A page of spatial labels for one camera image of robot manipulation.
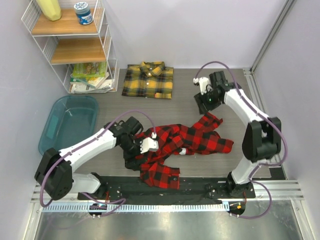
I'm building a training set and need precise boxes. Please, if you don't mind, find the purple cable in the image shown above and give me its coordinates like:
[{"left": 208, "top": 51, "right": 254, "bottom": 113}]
[
  {"left": 39, "top": 109, "right": 158, "bottom": 217},
  {"left": 194, "top": 60, "right": 289, "bottom": 221}
]

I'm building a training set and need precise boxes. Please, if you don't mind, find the red black plaid shirt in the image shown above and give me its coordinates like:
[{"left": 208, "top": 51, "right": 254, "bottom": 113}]
[{"left": 135, "top": 112, "right": 234, "bottom": 190}]

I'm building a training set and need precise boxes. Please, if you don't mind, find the blue white jar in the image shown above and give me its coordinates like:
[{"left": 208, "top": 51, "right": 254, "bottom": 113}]
[{"left": 73, "top": 1, "right": 93, "bottom": 25}]

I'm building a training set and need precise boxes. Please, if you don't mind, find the yellow bottle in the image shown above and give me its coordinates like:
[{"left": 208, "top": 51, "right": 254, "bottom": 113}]
[{"left": 36, "top": 0, "right": 62, "bottom": 21}]

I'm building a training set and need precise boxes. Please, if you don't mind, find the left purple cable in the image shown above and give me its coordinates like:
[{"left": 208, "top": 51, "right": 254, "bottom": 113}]
[{"left": 39, "top": 109, "right": 158, "bottom": 217}]

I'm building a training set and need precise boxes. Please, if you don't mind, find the stack of books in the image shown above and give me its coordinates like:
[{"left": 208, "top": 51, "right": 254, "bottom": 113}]
[{"left": 69, "top": 62, "right": 115, "bottom": 94}]

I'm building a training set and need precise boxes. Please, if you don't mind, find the teal plastic bin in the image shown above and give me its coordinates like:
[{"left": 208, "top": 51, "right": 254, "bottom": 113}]
[{"left": 38, "top": 95, "right": 99, "bottom": 155}]

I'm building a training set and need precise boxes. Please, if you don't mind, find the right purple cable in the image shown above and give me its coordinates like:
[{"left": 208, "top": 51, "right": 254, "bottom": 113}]
[{"left": 194, "top": 60, "right": 289, "bottom": 221}]

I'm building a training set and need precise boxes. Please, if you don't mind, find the white slotted cable duct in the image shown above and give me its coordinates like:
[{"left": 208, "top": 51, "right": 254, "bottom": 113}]
[{"left": 42, "top": 201, "right": 230, "bottom": 213}]

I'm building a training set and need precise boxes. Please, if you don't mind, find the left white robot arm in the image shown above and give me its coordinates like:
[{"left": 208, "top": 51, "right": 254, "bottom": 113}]
[{"left": 34, "top": 116, "right": 144, "bottom": 201}]

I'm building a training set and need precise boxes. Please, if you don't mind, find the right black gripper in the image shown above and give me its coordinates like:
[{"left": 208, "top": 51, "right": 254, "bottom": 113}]
[{"left": 193, "top": 87, "right": 221, "bottom": 116}]

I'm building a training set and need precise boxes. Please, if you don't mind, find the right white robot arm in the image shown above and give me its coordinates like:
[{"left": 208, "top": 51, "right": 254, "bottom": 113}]
[{"left": 193, "top": 71, "right": 282, "bottom": 198}]

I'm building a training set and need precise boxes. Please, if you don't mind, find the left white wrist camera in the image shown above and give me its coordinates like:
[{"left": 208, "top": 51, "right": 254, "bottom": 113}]
[{"left": 140, "top": 132, "right": 159, "bottom": 154}]

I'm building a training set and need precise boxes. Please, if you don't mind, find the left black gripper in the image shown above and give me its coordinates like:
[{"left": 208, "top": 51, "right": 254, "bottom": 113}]
[{"left": 119, "top": 136, "right": 148, "bottom": 170}]

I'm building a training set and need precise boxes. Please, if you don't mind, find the folded yellow plaid shirt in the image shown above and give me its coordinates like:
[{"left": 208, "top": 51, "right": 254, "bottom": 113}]
[{"left": 122, "top": 61, "right": 174, "bottom": 100}]

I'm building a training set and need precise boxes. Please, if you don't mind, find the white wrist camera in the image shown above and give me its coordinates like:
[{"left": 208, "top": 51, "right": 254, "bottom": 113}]
[
  {"left": 140, "top": 132, "right": 159, "bottom": 154},
  {"left": 193, "top": 77, "right": 211, "bottom": 95}
]

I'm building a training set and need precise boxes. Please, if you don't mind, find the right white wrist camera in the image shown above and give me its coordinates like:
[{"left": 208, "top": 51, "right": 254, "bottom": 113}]
[{"left": 193, "top": 77, "right": 211, "bottom": 95}]

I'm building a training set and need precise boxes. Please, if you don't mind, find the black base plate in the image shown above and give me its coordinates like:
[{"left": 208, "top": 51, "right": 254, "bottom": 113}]
[{"left": 89, "top": 176, "right": 256, "bottom": 205}]

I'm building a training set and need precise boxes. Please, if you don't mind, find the white wire wooden shelf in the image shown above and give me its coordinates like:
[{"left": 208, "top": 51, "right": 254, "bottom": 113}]
[{"left": 21, "top": 0, "right": 120, "bottom": 94}]

